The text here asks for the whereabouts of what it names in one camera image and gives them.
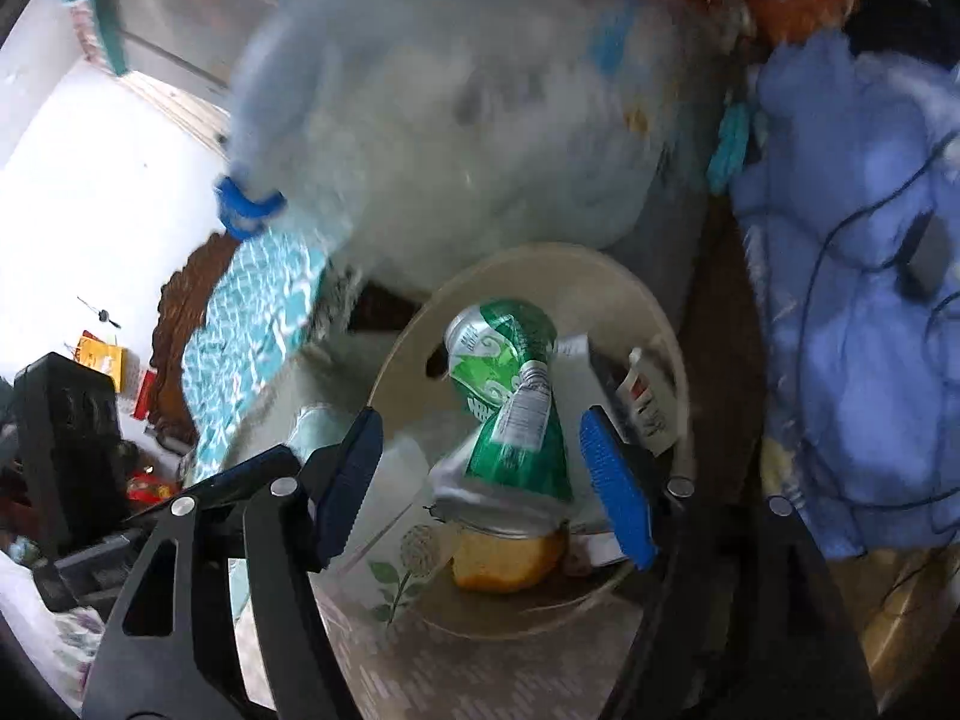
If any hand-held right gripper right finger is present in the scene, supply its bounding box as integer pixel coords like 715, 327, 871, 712
580, 405, 878, 720

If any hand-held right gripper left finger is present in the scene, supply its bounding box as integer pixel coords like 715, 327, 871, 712
82, 406, 383, 720

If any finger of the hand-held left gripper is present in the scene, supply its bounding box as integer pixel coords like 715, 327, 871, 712
124, 445, 301, 533

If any white tissue pack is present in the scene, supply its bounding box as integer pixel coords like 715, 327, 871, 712
341, 431, 458, 627

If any green silver toothpaste tube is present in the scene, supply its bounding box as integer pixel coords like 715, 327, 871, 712
431, 360, 575, 526

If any green drink can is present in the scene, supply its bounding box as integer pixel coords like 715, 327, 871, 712
444, 298, 560, 421

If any beige round waste bin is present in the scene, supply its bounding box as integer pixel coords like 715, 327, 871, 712
367, 242, 691, 642

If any white tube red print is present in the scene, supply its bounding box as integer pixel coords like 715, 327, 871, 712
616, 347, 680, 458

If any yellow box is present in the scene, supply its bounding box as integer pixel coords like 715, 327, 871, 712
75, 330, 128, 395

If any yellow fruit peel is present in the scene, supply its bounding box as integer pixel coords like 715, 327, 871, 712
452, 529, 567, 593

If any white paper piece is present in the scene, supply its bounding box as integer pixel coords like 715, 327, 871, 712
553, 334, 605, 410

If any teal patterned blanket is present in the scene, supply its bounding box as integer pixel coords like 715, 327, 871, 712
180, 229, 331, 481

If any brown wooden headboard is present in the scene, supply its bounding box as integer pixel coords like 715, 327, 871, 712
150, 232, 241, 443

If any blue clothing pile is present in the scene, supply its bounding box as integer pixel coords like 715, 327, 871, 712
731, 34, 960, 560

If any clear storage box blue lid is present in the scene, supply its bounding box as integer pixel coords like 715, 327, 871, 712
221, 0, 683, 293

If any teal hair scrunchie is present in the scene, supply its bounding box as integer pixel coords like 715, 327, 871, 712
705, 101, 755, 196

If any black power adapter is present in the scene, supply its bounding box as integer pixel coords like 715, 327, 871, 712
896, 214, 953, 297

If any black cable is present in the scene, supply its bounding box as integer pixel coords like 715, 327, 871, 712
795, 142, 960, 511

